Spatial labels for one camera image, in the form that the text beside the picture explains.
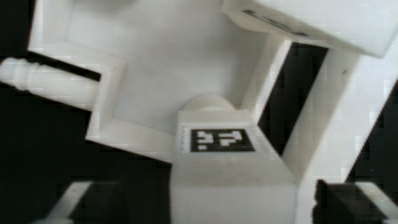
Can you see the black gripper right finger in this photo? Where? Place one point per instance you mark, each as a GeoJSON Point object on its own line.
{"type": "Point", "coordinates": [353, 203]}

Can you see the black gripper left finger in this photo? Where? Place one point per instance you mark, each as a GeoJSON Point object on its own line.
{"type": "Point", "coordinates": [90, 204]}

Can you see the white tagged leg block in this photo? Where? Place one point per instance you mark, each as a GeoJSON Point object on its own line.
{"type": "Point", "coordinates": [232, 183]}

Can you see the white chair seat part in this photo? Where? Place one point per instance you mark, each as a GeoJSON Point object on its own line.
{"type": "Point", "coordinates": [139, 53]}

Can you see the white chair leg with tag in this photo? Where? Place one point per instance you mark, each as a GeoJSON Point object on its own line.
{"type": "Point", "coordinates": [351, 24]}

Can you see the white obstacle wall bar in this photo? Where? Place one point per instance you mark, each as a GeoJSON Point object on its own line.
{"type": "Point", "coordinates": [345, 102]}

